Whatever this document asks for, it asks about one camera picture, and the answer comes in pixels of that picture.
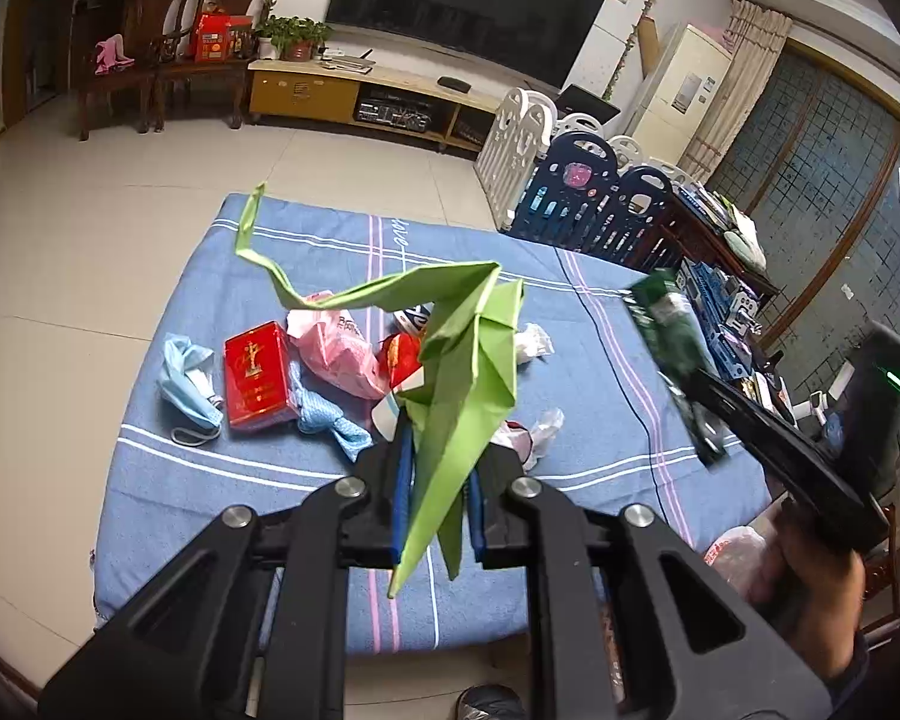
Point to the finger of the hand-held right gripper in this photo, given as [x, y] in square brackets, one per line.
[750, 420]

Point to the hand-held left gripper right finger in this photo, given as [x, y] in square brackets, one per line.
[478, 529]

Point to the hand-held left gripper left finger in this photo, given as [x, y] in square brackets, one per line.
[401, 499]

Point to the dark green snack packet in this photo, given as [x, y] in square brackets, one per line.
[671, 345]

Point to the translucent plastic bag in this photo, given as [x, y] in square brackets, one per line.
[735, 559]

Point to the green paper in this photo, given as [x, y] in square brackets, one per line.
[461, 360]

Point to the person's right forearm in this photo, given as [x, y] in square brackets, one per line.
[896, 679]

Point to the person's right hand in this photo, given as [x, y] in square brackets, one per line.
[817, 600]

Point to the stack of blue boxes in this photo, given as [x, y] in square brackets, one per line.
[724, 330]

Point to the red and white wrapper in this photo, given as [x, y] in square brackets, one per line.
[514, 441]

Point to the light blue cloth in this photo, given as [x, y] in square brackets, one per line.
[322, 412]

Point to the clear plastic wrapper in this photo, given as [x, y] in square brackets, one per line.
[549, 431]

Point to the red foil wrapper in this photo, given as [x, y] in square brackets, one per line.
[401, 360]

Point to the pink plastic wrapper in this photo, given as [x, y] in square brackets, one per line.
[341, 356]

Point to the dark shiny object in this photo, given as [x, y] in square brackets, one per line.
[491, 703]

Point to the white and grey packet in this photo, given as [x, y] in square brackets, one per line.
[414, 319]

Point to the red cardboard box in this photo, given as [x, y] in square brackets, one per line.
[259, 379]

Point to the dark wooden side table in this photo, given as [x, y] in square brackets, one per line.
[690, 229]

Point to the blue striped tablecloth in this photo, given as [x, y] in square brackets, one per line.
[195, 510]

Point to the blue face mask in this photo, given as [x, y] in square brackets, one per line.
[187, 390]

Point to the blue baby fence panel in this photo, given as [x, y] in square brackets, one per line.
[585, 202]

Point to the white standing air conditioner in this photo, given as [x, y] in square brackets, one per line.
[682, 90]

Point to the beige curtain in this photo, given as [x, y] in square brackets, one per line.
[754, 60]

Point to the white baby fence panel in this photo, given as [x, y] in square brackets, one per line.
[510, 150]

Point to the brown cardboard piece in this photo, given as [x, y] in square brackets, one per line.
[649, 49]

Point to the black audio amplifier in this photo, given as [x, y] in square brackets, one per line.
[394, 109]

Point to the wooden television cabinet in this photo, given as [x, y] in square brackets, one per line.
[307, 94]

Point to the small black set-top box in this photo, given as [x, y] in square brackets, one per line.
[452, 83]

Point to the green potted plant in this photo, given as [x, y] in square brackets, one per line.
[292, 34]

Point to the large black television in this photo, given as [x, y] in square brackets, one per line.
[465, 7]

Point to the red gift box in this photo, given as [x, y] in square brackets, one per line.
[217, 37]

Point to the pink plush toy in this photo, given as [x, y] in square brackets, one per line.
[111, 56]

